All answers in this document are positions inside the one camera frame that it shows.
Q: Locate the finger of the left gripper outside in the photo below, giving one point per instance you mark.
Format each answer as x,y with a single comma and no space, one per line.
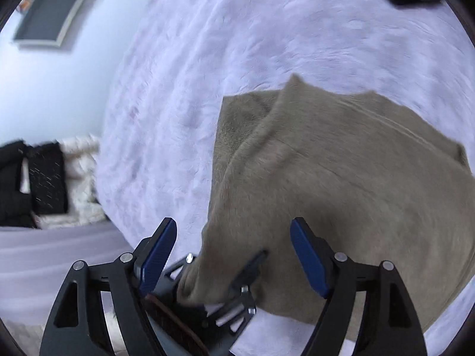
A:
245,277

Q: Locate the wall mounted television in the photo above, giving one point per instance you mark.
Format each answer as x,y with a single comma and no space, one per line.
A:
46,23

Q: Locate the lavender embossed bed blanket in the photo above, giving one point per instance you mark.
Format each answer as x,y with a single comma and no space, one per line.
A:
161,119

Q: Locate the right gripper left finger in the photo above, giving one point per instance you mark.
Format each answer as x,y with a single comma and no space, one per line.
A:
77,324

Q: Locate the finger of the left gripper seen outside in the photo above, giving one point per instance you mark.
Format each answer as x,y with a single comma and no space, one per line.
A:
170,278

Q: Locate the olive brown knit sweater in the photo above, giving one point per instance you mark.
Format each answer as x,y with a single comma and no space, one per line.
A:
368,175

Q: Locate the black bag on floor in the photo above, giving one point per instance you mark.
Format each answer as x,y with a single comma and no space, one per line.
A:
33,183

